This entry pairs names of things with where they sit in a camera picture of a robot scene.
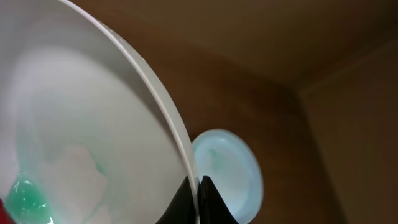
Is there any red plastic tray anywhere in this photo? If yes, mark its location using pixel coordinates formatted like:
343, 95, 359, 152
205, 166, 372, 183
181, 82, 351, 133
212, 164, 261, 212
0, 200, 14, 224

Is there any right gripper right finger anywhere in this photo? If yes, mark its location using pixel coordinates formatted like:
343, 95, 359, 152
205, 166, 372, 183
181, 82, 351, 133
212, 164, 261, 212
198, 176, 238, 224

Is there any white plate with green stain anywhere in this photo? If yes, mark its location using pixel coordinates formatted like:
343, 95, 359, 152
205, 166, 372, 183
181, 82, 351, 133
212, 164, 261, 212
1, 1, 198, 223

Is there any light blue plate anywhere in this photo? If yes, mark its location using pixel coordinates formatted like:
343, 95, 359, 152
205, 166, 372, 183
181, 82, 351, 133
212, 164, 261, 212
192, 129, 264, 224

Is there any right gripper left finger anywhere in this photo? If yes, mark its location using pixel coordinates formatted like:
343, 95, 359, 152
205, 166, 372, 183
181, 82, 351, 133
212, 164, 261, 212
156, 177, 196, 224

